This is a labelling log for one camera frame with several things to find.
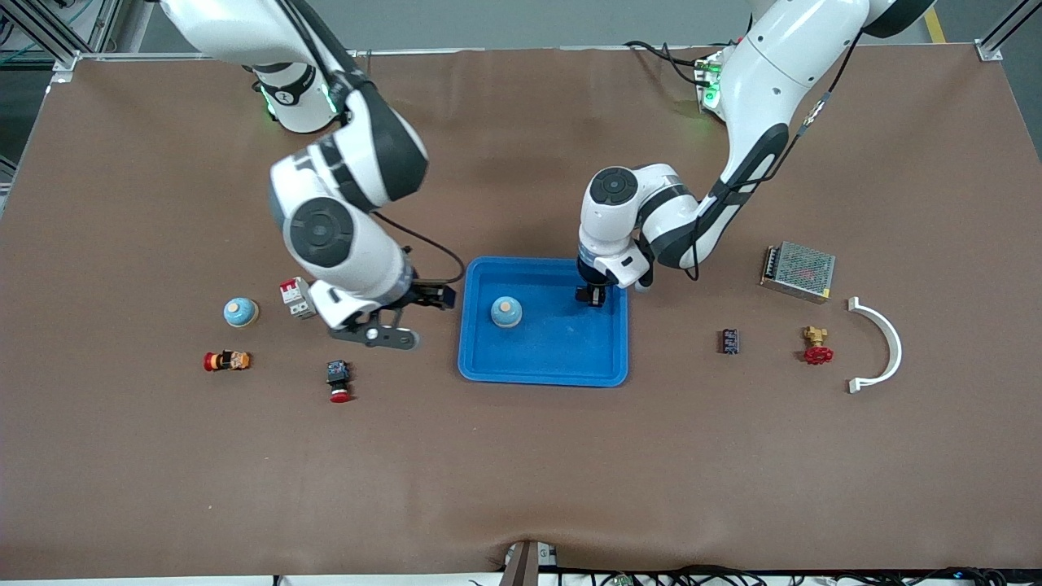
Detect gray table edge bracket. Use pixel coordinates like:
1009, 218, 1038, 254
498, 539, 561, 586

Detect aluminium frame post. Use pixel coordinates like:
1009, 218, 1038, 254
975, 0, 1042, 64
0, 0, 82, 86

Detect white curved pipe clamp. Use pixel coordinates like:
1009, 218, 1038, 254
847, 296, 904, 395

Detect brass valve red handwheel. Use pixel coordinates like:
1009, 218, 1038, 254
799, 325, 835, 366

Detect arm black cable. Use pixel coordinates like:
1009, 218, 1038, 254
688, 16, 864, 282
277, 0, 467, 287

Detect blue plastic tray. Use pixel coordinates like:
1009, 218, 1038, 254
458, 256, 630, 388

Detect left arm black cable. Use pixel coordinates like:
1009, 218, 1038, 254
688, 16, 864, 282

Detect black cable bundle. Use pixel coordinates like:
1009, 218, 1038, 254
468, 564, 1010, 586

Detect white red circuit breaker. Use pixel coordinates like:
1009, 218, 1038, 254
279, 276, 317, 320

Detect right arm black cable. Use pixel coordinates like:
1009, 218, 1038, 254
277, 0, 467, 287

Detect blue dome call bell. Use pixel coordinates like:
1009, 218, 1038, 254
223, 296, 261, 329
489, 295, 524, 330

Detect black arm base cables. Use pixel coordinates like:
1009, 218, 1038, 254
623, 39, 711, 86

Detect black red emergency button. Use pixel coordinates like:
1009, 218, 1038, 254
326, 360, 356, 405

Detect metal mesh power supply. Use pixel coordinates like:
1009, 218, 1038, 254
759, 240, 838, 305

